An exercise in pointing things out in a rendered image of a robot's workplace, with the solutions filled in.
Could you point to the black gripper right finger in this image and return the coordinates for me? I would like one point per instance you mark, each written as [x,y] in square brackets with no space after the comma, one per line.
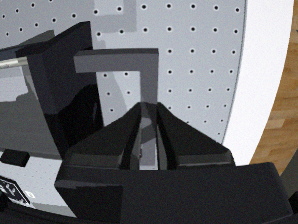
[186,147]

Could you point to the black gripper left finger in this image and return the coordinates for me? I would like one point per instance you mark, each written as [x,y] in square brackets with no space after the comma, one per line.
[112,145]

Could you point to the off-white box-shaped machine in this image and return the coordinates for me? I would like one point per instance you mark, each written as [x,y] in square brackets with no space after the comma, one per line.
[63,70]

